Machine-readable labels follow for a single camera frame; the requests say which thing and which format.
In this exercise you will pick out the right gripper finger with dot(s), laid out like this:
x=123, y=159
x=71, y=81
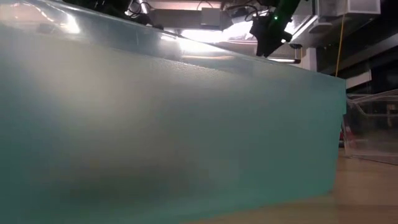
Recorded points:
x=265, y=48

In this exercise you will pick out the teal plastic bin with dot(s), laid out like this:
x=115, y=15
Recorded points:
x=155, y=130

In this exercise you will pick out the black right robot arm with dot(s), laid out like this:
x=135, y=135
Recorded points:
x=287, y=9

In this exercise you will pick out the grey ceiling box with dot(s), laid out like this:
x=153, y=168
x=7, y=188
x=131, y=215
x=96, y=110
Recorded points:
x=210, y=17

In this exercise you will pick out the clear plastic container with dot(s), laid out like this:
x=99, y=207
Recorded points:
x=373, y=130

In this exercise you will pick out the white ceiling duct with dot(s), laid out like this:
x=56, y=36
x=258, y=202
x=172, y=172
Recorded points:
x=351, y=7

